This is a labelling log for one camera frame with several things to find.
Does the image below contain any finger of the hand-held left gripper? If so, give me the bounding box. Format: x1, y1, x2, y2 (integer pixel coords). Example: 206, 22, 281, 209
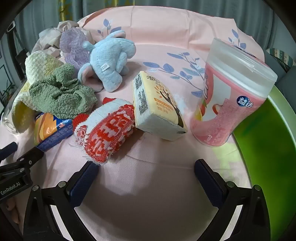
17, 146, 44, 169
0, 142, 18, 161

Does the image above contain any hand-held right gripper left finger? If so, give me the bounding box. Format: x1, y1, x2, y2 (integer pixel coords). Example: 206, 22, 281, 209
23, 161, 100, 241

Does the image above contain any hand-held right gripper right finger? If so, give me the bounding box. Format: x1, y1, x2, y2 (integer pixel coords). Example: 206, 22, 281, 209
194, 159, 271, 241

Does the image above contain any red and white packet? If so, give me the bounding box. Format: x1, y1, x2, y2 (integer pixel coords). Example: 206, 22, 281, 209
72, 97, 136, 165

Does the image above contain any green box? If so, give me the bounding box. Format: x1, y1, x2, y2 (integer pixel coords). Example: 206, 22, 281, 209
232, 85, 296, 241

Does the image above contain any grey fluffy towel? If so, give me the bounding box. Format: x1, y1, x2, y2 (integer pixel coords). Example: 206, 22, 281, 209
29, 64, 98, 119

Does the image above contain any yellow white knit cloth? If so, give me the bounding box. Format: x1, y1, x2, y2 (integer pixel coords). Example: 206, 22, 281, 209
11, 51, 65, 133

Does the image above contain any beige snack carton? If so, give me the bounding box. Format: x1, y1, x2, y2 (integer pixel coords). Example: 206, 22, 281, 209
132, 71, 188, 141

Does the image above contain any purple knit cloth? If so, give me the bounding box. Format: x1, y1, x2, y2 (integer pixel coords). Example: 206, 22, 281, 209
60, 27, 96, 71

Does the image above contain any blue plush elephant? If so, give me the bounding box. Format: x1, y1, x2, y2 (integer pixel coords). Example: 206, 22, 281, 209
77, 31, 136, 93

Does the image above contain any person's left hand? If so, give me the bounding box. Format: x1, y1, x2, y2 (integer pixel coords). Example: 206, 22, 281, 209
3, 199, 21, 224

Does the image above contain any blue orange snack packet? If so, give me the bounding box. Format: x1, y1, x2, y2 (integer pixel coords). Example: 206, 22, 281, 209
34, 112, 74, 152

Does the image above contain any pink floral cloth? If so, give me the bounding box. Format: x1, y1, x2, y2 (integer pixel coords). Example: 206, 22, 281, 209
0, 6, 265, 241

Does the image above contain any white patterned cabinet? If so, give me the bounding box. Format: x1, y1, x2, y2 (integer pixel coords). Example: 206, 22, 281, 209
0, 39, 16, 116

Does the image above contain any crumpled beige cloth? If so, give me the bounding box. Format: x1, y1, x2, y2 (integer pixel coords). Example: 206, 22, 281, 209
31, 21, 80, 58

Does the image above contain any grey sofa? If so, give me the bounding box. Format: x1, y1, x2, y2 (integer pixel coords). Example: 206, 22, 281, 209
264, 46, 296, 93

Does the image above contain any grey green curtain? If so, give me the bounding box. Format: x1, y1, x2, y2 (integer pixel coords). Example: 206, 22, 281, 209
9, 0, 294, 54

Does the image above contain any striped pillow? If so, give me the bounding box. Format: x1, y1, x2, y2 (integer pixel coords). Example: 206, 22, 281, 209
268, 47, 295, 70

